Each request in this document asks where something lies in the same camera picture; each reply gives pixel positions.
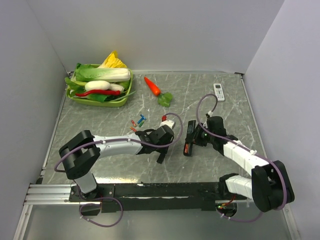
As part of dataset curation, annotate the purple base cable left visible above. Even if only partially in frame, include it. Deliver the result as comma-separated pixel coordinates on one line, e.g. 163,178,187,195
78,196,124,228

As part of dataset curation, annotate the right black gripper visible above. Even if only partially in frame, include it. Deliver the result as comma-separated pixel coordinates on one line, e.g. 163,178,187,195
185,122,215,147

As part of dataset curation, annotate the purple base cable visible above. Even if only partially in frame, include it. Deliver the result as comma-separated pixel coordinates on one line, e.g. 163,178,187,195
216,197,265,224
78,196,124,228

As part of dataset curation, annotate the red battery cluster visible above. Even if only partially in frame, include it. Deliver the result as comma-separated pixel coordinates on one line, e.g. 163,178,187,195
184,144,189,154

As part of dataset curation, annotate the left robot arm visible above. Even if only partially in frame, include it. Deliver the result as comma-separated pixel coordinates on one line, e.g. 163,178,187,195
58,123,174,201

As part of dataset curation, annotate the white radish toy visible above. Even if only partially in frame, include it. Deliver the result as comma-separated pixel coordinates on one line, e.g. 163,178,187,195
84,80,125,92

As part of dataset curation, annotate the orange toy carrot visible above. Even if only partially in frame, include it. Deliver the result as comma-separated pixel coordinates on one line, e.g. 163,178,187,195
144,76,173,108

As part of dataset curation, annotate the napa cabbage toy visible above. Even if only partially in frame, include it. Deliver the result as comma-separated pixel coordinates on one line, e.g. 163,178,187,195
74,63,131,83

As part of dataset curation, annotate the yellow leaf toy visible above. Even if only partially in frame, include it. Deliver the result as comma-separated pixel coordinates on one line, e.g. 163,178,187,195
98,50,127,68

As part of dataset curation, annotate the white remote control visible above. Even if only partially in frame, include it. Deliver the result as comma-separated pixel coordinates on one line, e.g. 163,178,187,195
213,83,225,102

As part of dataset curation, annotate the red chili pepper toy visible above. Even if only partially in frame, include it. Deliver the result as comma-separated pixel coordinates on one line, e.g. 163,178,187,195
75,89,121,97

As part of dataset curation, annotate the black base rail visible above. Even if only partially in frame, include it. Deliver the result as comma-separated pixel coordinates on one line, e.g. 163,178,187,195
68,181,248,214

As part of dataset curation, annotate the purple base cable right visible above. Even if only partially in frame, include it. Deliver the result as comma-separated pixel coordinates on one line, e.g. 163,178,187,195
216,197,265,224

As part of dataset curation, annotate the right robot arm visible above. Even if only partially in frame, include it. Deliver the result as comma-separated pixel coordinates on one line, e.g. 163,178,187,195
187,114,295,213

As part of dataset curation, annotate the green tray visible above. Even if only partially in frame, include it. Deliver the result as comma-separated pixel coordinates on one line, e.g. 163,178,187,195
65,63,133,107

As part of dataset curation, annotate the black remote control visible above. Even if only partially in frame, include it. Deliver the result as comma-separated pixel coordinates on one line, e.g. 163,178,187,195
183,120,196,157

